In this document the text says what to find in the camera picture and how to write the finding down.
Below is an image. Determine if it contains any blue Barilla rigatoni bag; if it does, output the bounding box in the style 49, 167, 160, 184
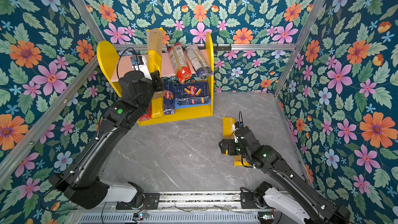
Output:
175, 82, 210, 106

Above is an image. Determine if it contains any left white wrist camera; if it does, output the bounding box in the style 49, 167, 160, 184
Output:
130, 55, 152, 80

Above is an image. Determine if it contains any white vented cable duct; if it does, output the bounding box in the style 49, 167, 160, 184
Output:
79, 212, 260, 224

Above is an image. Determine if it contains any red ended spaghetti bag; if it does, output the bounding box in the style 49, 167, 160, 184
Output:
168, 43, 192, 84

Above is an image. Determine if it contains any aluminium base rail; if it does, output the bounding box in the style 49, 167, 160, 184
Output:
71, 189, 280, 214

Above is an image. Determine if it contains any yellow spaghetti bag with barcode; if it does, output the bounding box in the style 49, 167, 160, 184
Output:
151, 91, 164, 118

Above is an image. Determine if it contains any clear blue white spaghetti bag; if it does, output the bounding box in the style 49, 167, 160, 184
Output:
186, 45, 213, 78

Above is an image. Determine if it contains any black bracket on back rail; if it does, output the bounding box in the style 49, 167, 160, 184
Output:
162, 44, 232, 52

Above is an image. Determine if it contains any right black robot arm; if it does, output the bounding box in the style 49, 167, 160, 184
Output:
219, 124, 350, 224

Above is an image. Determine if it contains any yellow shelf unit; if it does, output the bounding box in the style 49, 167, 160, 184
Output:
96, 40, 214, 126

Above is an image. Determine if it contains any yellow pastatime bag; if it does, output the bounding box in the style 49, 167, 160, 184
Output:
146, 28, 164, 74
234, 156, 251, 168
222, 117, 236, 140

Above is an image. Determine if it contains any blue Barilla spaghetti box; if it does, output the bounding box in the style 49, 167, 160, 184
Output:
163, 82, 176, 115

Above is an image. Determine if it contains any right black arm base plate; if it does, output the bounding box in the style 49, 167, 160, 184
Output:
240, 189, 268, 209

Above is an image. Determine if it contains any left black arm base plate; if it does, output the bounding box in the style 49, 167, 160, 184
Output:
116, 193, 161, 210

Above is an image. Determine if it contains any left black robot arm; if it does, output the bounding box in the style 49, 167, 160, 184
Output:
49, 70, 163, 209

